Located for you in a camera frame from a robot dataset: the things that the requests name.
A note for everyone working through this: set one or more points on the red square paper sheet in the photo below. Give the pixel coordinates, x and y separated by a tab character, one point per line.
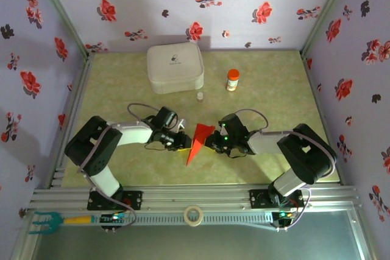
198	141

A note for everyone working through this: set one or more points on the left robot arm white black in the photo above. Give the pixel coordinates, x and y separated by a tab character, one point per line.
88	147

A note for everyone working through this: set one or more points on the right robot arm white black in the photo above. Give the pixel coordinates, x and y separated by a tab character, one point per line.
304	153

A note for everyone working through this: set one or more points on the small white cap vial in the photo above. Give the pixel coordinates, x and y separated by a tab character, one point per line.
200	96

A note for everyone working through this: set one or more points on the orange cap pill bottle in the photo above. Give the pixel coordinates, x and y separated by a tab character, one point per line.
232	80

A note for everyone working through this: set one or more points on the white tape roll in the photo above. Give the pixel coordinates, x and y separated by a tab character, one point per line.
186	215

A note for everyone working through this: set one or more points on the white zipper case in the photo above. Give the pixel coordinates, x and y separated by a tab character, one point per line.
175	68

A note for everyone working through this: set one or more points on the black controller board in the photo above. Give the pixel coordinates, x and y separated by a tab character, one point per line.
278	217
106	219

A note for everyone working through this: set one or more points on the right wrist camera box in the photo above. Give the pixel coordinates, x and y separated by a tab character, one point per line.
219	128

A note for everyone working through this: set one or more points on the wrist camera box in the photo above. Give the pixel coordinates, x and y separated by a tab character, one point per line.
182	123
219	128

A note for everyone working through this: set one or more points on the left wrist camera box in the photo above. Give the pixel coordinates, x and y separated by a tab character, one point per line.
182	123

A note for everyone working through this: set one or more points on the aluminium mounting rail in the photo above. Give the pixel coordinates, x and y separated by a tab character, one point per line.
195	196

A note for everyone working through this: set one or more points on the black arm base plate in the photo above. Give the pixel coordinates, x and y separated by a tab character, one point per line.
137	200
256	199

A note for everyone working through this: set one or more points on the aluminium side rail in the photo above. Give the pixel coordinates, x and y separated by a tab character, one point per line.
80	89

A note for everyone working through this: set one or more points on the aluminium frame post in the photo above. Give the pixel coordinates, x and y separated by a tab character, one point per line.
324	13
63	13

